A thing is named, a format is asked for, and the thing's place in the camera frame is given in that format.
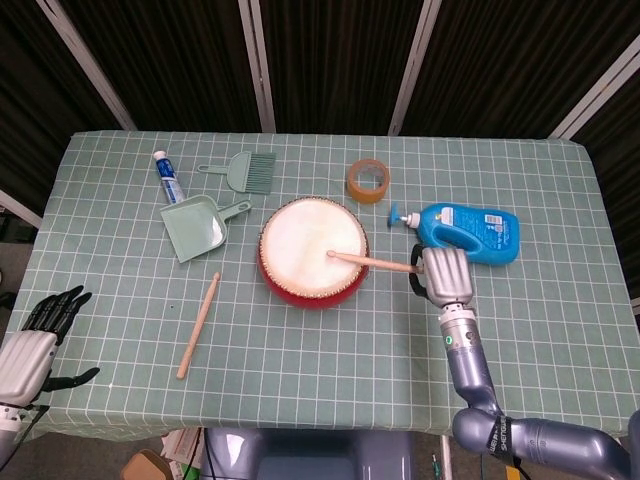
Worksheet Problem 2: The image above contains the stack of papers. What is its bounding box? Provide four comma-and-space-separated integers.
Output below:
159, 428, 204, 477

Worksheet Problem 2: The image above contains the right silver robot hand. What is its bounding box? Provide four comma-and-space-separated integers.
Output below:
408, 244, 475, 307

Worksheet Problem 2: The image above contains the brown packing tape roll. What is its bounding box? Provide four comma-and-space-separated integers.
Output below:
346, 158, 391, 205

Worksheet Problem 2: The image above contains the blue detergent pump bottle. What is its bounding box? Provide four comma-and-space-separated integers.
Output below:
388, 201, 520, 265

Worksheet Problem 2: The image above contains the green checked tablecloth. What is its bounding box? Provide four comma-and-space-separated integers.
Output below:
17, 130, 636, 442

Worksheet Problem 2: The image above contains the white table leg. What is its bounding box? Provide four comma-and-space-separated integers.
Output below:
439, 434, 454, 480

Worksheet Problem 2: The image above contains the white screen frame post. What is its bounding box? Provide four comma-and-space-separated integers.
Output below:
548, 43, 640, 140
387, 0, 443, 137
35, 0, 137, 132
237, 0, 277, 134

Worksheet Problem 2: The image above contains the wooden drumstick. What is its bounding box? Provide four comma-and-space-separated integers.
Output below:
176, 272, 222, 380
326, 249, 426, 275

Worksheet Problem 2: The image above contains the blue and white tube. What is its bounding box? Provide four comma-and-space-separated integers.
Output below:
153, 150, 185, 205

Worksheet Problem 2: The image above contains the blue-grey robot torso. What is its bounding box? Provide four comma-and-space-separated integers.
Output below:
199, 427, 417, 480

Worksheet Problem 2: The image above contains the dark pleated curtain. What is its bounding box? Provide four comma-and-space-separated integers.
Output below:
0, 0, 640, 241

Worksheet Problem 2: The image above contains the green plastic hand brush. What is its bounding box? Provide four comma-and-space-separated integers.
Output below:
197, 151, 277, 195

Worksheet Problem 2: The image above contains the black printed arm strap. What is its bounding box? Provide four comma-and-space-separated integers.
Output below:
481, 413, 512, 459

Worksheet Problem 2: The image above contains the red drum with white skin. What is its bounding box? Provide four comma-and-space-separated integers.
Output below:
256, 197, 371, 312

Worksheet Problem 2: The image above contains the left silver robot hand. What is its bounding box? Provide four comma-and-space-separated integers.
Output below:
0, 285, 101, 406

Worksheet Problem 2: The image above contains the brown cardboard box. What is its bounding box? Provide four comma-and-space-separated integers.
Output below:
121, 448, 169, 480

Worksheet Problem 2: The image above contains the green plastic dustpan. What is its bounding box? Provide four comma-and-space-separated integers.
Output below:
159, 194, 253, 264

